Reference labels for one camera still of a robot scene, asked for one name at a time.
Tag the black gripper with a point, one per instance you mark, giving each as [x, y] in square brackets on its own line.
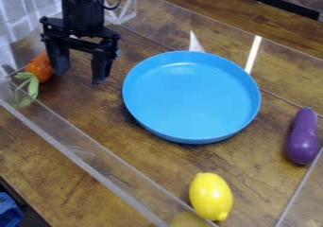
[61, 38]

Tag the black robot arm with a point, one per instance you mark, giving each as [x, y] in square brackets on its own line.
[82, 14]

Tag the yellow toy lemon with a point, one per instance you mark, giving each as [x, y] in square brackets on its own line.
[212, 196]

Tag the clear acrylic enclosure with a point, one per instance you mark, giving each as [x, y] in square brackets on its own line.
[92, 170]

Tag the orange toy carrot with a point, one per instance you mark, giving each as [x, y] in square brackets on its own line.
[38, 73]

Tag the blue round tray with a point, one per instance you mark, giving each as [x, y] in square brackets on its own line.
[192, 97]

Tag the black bar on table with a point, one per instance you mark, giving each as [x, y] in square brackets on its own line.
[297, 9]

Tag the purple toy eggplant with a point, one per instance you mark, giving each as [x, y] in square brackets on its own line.
[304, 143]

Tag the blue plastic object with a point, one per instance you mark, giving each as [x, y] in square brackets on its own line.
[12, 214]

